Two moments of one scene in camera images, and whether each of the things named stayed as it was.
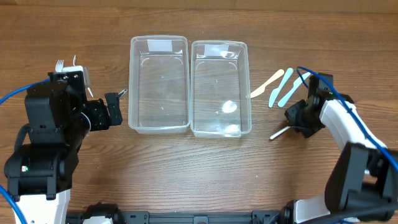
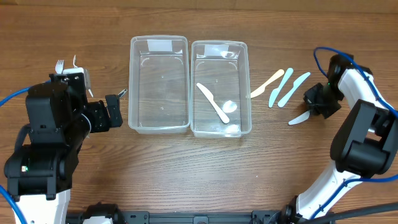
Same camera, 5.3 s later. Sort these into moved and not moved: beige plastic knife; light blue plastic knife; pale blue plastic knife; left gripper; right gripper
Moved: right gripper
Not moved: beige plastic knife; pale blue plastic knife; light blue plastic knife; left gripper
